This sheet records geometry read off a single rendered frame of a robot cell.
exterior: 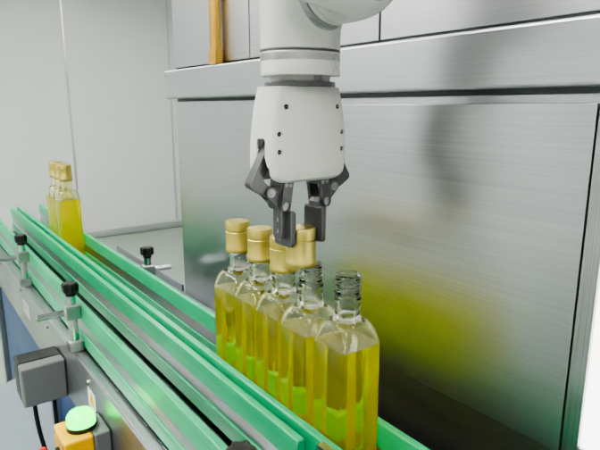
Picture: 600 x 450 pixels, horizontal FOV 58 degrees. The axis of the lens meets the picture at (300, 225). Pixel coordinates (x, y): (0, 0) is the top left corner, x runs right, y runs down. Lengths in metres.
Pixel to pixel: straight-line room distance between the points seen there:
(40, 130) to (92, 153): 0.58
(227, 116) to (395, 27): 0.45
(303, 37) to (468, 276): 0.31
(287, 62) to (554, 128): 0.26
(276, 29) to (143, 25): 6.33
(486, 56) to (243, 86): 0.48
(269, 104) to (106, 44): 6.17
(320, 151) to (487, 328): 0.26
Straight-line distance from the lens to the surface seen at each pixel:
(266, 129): 0.56
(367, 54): 0.73
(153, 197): 6.90
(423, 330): 0.69
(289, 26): 0.56
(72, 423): 0.95
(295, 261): 0.60
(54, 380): 1.19
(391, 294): 0.71
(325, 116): 0.58
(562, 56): 0.57
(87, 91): 6.60
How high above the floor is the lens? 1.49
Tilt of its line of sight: 12 degrees down
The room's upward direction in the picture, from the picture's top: straight up
